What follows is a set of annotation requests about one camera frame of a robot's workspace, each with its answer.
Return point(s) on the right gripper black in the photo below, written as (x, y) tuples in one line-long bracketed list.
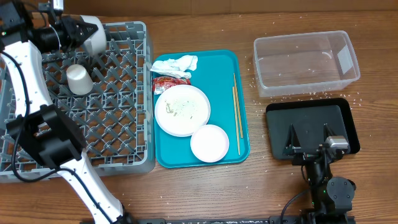
[(303, 155)]

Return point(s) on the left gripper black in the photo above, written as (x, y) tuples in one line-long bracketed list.
[(70, 26)]

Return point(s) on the grey bowl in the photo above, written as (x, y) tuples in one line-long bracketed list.
[(96, 43)]

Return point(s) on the white paper cup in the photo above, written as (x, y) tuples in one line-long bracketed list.
[(79, 81)]

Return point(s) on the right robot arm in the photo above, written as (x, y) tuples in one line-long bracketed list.
[(331, 196)]

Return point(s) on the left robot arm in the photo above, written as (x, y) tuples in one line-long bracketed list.
[(40, 128)]

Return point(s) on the black plastic tray bin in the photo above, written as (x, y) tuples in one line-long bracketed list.
[(308, 118)]

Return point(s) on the grey plastic dish rack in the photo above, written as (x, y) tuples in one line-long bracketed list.
[(117, 116)]

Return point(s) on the clear plastic container bin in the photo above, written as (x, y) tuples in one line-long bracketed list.
[(298, 64)]

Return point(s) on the wooden chopstick left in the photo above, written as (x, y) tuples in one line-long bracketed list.
[(236, 120)]

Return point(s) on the wooden chopstick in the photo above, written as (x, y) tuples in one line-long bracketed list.
[(238, 107), (236, 120)]

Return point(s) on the red snack wrapper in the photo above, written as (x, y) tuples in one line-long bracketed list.
[(160, 84)]

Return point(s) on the wooden chopstick right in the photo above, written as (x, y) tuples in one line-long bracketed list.
[(238, 107)]

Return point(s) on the small white plate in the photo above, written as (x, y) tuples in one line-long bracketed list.
[(209, 143)]

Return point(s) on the crumpled white paper napkin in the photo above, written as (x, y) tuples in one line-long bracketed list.
[(177, 68)]

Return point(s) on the teal plastic serving tray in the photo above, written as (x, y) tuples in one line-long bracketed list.
[(216, 74)]

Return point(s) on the large white dirty plate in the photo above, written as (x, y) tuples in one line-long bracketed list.
[(181, 110)]

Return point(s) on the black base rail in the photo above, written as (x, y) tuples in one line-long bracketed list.
[(271, 220)]

